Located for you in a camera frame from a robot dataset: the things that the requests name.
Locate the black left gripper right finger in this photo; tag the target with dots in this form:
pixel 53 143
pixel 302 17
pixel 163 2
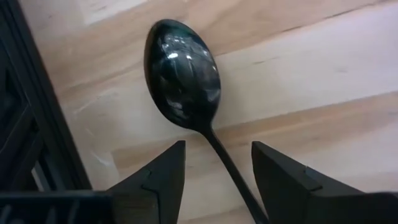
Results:
pixel 280 180

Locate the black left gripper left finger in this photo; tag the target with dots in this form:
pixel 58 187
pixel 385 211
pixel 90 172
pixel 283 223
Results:
pixel 171 177

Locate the black metal spoon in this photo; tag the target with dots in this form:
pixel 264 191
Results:
pixel 183 77

